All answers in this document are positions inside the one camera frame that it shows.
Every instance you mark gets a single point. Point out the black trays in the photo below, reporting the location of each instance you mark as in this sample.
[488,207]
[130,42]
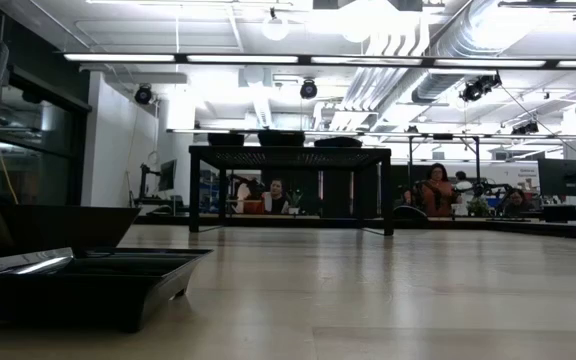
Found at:
[282,139]

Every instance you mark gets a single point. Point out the black rounded mini plate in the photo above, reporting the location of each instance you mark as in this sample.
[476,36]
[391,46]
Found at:
[339,142]

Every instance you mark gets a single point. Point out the person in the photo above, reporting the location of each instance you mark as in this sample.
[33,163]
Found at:
[516,200]
[437,190]
[462,180]
[277,192]

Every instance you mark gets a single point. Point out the small potted plant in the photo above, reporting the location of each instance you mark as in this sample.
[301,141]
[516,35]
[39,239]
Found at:
[295,200]

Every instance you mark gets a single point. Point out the black perforated metal shelf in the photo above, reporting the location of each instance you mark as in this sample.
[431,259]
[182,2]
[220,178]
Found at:
[293,149]

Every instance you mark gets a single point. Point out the orange pot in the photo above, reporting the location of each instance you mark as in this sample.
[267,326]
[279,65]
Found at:
[252,206]

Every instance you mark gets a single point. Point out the dark computer monitor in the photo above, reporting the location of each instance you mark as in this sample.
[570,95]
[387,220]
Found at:
[566,177]
[168,175]

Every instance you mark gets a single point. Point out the black overhead light bar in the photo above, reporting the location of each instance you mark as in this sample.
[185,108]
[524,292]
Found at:
[304,59]

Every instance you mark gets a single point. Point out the round white pendant lamp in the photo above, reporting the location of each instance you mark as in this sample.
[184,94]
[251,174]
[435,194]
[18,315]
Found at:
[275,29]

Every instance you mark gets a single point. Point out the black round spotlight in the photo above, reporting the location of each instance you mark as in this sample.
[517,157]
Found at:
[143,95]

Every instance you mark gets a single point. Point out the green potted plant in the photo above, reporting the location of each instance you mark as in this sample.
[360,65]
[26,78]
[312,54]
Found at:
[478,206]

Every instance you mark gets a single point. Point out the black track spotlights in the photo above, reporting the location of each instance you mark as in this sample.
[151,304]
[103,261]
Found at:
[478,89]

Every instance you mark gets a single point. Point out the black curved square plate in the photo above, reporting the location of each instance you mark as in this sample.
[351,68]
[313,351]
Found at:
[68,227]

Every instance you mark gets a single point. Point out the black hanging camera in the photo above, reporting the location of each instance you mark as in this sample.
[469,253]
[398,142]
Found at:
[308,90]

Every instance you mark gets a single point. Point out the black background metal frame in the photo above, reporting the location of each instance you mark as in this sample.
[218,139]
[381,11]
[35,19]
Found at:
[443,136]

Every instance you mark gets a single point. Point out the silver ventilation duct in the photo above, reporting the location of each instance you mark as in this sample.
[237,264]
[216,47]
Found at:
[468,35]

